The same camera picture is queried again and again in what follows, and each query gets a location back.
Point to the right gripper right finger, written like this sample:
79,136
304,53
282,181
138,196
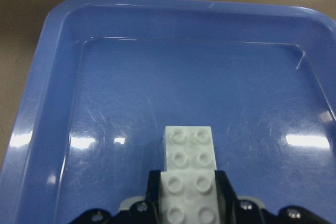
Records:
234,209

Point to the white block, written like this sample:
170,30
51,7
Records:
188,197
188,148

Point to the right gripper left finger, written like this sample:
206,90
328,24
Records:
136,209

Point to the blue plastic tray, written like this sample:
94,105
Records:
109,75

